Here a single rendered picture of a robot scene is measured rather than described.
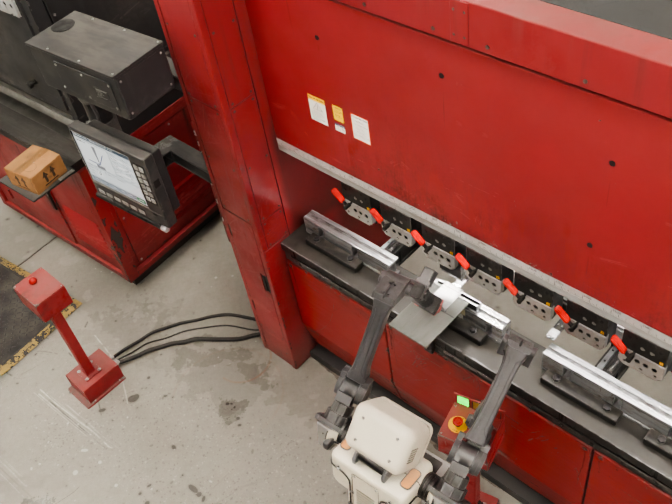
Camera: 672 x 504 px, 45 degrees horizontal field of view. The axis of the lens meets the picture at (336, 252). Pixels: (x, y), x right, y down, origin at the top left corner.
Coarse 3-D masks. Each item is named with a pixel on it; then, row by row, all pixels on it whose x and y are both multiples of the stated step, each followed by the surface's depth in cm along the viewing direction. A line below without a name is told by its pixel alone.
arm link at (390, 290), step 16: (384, 288) 242; (400, 288) 243; (384, 304) 241; (384, 320) 244; (368, 336) 247; (368, 352) 249; (352, 368) 254; (368, 368) 253; (336, 384) 257; (368, 384) 254
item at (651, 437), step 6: (648, 432) 271; (654, 432) 271; (648, 438) 270; (654, 438) 269; (666, 438) 269; (648, 444) 270; (654, 444) 268; (660, 444) 268; (666, 444) 267; (660, 450) 268; (666, 450) 266; (666, 456) 267
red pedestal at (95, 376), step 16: (16, 288) 373; (32, 288) 372; (48, 288) 370; (64, 288) 371; (32, 304) 365; (48, 304) 368; (64, 304) 375; (48, 320) 373; (64, 320) 390; (64, 336) 394; (80, 352) 407; (96, 352) 429; (80, 368) 422; (96, 368) 421; (112, 368) 420; (80, 384) 416; (96, 384) 417; (112, 384) 426; (80, 400) 422; (96, 400) 421
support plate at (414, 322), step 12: (432, 288) 314; (456, 300) 309; (408, 312) 308; (420, 312) 307; (456, 312) 305; (396, 324) 304; (408, 324) 304; (420, 324) 303; (432, 324) 302; (444, 324) 302; (408, 336) 300; (420, 336) 299; (432, 336) 298
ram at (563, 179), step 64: (256, 0) 278; (320, 0) 254; (320, 64) 275; (384, 64) 252; (448, 64) 232; (512, 64) 216; (320, 128) 300; (384, 128) 272; (448, 128) 249; (512, 128) 230; (576, 128) 213; (640, 128) 198; (384, 192) 297; (448, 192) 269; (512, 192) 247; (576, 192) 227; (640, 192) 211; (512, 256) 266; (576, 256) 244; (640, 256) 225; (640, 320) 242
